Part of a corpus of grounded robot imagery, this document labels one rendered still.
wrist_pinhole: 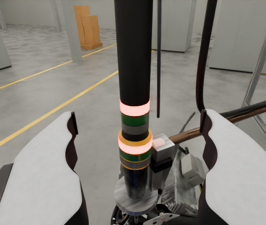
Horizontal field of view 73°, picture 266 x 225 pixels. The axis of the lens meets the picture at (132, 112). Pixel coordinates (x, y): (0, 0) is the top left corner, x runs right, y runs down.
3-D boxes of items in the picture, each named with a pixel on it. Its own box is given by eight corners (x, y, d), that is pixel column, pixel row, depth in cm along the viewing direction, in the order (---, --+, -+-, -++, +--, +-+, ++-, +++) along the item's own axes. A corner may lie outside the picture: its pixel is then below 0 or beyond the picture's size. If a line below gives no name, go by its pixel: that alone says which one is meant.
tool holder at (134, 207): (154, 167, 34) (156, 125, 29) (176, 198, 29) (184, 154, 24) (108, 185, 31) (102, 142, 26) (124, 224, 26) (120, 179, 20)
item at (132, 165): (142, 142, 27) (142, 136, 27) (157, 162, 24) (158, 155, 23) (115, 151, 26) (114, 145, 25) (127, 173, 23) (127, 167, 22)
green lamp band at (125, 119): (141, 108, 23) (141, 99, 23) (154, 121, 21) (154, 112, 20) (116, 114, 22) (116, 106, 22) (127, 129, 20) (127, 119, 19)
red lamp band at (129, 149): (142, 128, 26) (142, 122, 25) (158, 147, 23) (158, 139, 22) (113, 137, 25) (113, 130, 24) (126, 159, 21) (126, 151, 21)
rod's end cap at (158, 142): (159, 145, 28) (159, 135, 27) (166, 153, 26) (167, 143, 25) (147, 149, 27) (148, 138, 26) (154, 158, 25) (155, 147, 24)
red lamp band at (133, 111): (141, 99, 23) (141, 90, 22) (154, 111, 20) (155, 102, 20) (116, 105, 22) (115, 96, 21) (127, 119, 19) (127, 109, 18)
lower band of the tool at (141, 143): (141, 144, 28) (142, 119, 25) (156, 164, 24) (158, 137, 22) (115, 153, 26) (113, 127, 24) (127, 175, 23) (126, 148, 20)
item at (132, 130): (141, 116, 24) (141, 108, 24) (154, 130, 22) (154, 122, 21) (117, 122, 23) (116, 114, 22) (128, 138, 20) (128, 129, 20)
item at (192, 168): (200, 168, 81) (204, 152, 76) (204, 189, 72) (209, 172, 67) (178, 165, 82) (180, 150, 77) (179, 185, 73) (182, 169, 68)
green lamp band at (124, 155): (142, 135, 27) (142, 129, 26) (158, 155, 23) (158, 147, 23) (114, 144, 25) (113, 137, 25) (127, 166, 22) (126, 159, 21)
